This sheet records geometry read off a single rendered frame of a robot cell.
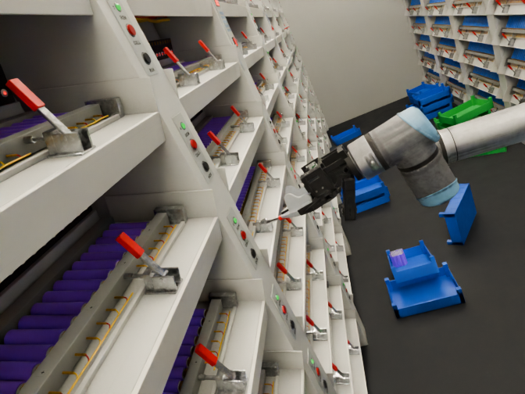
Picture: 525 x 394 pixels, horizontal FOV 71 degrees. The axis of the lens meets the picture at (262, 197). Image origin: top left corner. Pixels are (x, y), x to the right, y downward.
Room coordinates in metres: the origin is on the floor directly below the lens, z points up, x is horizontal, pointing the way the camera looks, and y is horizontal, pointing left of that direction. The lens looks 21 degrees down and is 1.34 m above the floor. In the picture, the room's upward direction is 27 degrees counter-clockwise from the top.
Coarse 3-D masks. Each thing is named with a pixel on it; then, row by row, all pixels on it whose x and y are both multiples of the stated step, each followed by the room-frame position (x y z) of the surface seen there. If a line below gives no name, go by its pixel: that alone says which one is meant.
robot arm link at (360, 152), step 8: (352, 144) 0.74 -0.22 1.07; (360, 144) 0.72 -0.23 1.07; (368, 144) 0.71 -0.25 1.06; (352, 152) 0.72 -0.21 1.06; (360, 152) 0.71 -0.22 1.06; (368, 152) 0.70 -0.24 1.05; (352, 160) 0.73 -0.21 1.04; (360, 160) 0.70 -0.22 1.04; (368, 160) 0.70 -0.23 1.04; (376, 160) 0.69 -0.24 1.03; (360, 168) 0.70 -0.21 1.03; (368, 168) 0.70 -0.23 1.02; (376, 168) 0.70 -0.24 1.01; (368, 176) 0.71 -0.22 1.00
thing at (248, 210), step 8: (256, 168) 1.19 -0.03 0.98; (256, 176) 1.12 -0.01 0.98; (256, 184) 1.06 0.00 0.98; (248, 192) 1.01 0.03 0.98; (256, 192) 1.04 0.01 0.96; (248, 200) 0.96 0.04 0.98; (248, 208) 0.91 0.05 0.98; (248, 216) 0.87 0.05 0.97; (256, 216) 0.89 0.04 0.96; (248, 224) 0.86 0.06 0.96
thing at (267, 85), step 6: (252, 78) 1.94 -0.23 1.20; (258, 78) 1.93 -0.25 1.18; (264, 78) 1.74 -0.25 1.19; (270, 78) 1.92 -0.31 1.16; (276, 78) 1.91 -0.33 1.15; (258, 84) 1.78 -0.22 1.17; (264, 84) 1.84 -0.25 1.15; (270, 84) 1.73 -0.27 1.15; (276, 84) 1.86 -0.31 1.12; (258, 90) 1.49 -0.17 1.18; (264, 90) 1.73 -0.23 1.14; (270, 90) 1.73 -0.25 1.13; (276, 90) 1.75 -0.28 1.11; (264, 96) 1.33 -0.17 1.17; (270, 96) 1.57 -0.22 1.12; (276, 96) 1.73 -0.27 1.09; (264, 102) 1.33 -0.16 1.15; (270, 102) 1.49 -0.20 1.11; (270, 108) 1.47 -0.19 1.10
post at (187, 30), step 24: (168, 24) 1.29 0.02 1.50; (192, 24) 1.27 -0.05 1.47; (216, 24) 1.25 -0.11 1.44; (192, 48) 1.28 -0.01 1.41; (240, 72) 1.25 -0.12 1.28; (216, 96) 1.28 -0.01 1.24; (240, 96) 1.26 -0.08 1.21; (264, 120) 1.24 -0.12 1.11; (264, 144) 1.25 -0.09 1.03; (288, 168) 1.26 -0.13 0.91; (360, 336) 1.25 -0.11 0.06
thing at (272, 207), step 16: (256, 160) 1.27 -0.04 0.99; (272, 160) 1.25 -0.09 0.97; (272, 176) 1.16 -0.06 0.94; (272, 192) 1.03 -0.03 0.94; (256, 208) 0.95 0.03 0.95; (272, 208) 0.93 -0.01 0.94; (256, 240) 0.78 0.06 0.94; (272, 240) 0.77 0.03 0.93; (272, 256) 0.71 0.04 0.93; (272, 272) 0.69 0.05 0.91
